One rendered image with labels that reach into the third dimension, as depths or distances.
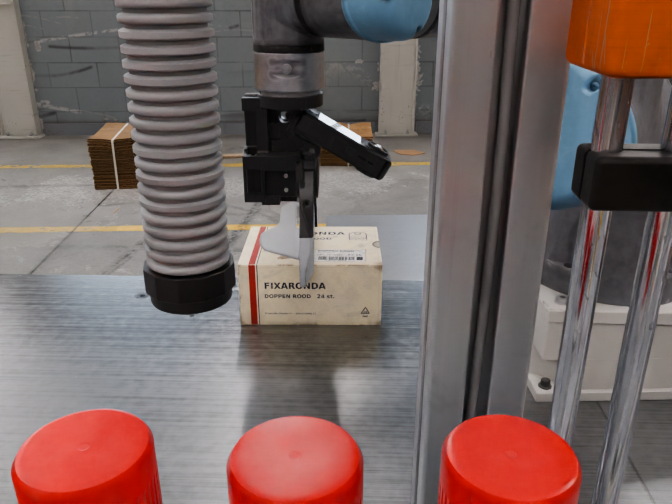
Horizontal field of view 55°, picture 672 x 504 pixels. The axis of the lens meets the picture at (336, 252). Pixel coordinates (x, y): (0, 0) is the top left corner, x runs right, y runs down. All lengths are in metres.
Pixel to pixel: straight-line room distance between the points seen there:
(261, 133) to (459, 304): 0.47
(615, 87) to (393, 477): 0.39
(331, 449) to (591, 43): 0.14
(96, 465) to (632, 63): 0.17
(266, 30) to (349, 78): 4.96
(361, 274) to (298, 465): 0.56
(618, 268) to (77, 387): 0.52
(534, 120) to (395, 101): 5.39
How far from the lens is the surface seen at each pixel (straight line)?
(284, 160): 0.70
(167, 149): 0.23
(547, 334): 0.61
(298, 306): 0.73
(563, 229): 0.64
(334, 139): 0.70
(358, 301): 0.73
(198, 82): 0.22
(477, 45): 0.25
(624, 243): 0.63
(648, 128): 0.51
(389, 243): 0.98
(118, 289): 0.87
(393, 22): 0.60
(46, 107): 6.11
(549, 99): 0.26
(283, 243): 0.70
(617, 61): 0.20
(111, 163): 4.30
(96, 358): 0.73
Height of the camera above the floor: 1.19
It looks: 22 degrees down
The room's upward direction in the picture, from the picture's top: straight up
